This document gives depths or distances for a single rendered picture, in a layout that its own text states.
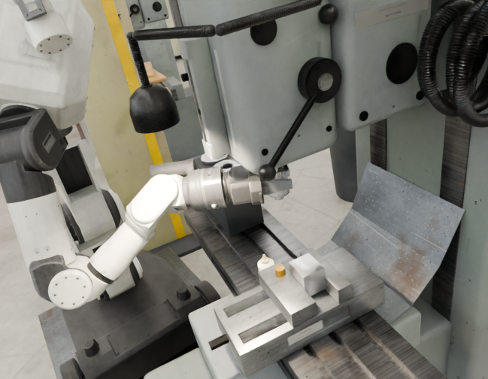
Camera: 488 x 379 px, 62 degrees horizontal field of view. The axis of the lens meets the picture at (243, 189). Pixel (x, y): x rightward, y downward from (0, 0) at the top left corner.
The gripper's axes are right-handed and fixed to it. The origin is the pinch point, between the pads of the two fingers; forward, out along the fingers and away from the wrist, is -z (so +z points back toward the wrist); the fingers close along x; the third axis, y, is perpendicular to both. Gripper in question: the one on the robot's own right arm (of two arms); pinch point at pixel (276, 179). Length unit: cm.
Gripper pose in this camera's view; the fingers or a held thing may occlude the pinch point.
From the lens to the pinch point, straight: 84.2
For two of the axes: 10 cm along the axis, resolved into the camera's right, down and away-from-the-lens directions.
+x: 0.0, -5.0, 8.7
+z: -9.9, 1.4, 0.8
